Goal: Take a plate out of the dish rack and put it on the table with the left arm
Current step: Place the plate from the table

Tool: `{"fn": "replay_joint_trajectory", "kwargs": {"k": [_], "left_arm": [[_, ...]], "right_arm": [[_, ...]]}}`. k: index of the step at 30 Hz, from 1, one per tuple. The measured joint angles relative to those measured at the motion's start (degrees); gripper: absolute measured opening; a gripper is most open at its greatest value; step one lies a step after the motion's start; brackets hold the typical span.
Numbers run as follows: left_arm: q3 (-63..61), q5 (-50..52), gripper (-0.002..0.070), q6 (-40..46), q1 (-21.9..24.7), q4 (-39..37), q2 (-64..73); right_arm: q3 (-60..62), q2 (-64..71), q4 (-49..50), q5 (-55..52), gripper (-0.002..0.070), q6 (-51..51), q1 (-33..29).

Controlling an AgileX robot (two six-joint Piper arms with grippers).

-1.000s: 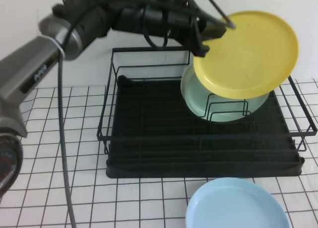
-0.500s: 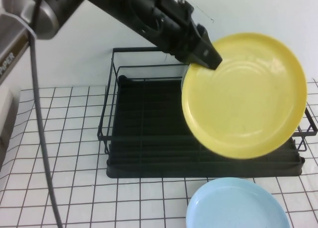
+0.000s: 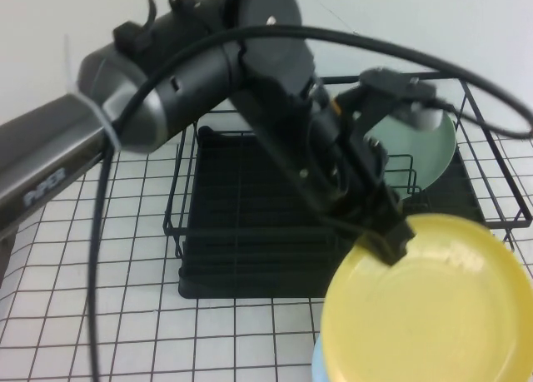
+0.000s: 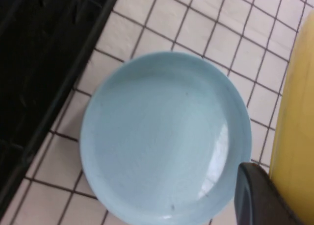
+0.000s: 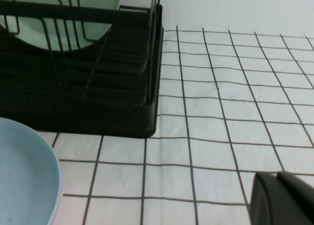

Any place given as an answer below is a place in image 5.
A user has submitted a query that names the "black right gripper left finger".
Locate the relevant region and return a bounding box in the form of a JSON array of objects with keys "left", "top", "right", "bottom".
[{"left": 249, "top": 172, "right": 314, "bottom": 225}]

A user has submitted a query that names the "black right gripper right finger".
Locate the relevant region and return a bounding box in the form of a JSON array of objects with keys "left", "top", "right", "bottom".
[{"left": 277, "top": 171, "right": 314, "bottom": 206}]

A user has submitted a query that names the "light blue plate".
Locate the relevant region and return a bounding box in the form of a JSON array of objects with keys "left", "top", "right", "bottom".
[{"left": 0, "top": 117, "right": 62, "bottom": 225}]

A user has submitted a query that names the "mint green plate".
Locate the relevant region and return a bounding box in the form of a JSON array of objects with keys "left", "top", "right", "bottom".
[{"left": 0, "top": 0, "right": 123, "bottom": 51}]

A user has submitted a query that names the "white grid tablecloth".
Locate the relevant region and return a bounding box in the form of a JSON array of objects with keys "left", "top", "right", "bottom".
[{"left": 39, "top": 26, "right": 314, "bottom": 225}]

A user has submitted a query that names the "black plastic drain tray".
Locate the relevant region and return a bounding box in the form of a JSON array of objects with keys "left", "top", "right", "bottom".
[{"left": 0, "top": 3, "right": 164, "bottom": 139}]

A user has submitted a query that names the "black wire dish rack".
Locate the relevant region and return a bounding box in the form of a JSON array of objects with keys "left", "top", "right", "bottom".
[{"left": 0, "top": 0, "right": 161, "bottom": 107}]

